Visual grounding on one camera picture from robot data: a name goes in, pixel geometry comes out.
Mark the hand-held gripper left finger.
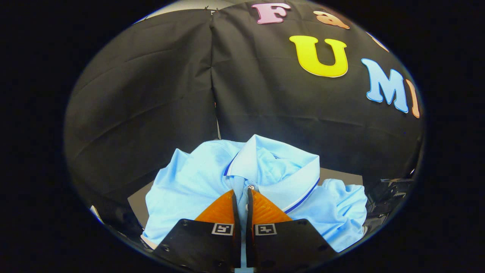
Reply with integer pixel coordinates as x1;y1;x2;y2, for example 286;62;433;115
153;190;242;271

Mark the black backdrop cloth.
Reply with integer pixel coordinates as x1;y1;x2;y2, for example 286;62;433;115
64;0;424;213

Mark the dark washing machine lid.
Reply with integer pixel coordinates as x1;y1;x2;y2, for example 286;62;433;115
366;178;415;232

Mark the light blue polo shirt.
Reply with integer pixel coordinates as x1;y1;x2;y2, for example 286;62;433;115
141;134;368;273

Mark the grey cabinet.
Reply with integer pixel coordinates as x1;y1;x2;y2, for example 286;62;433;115
127;167;364;228

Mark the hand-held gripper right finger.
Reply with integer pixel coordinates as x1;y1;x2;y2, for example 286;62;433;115
246;188;337;270

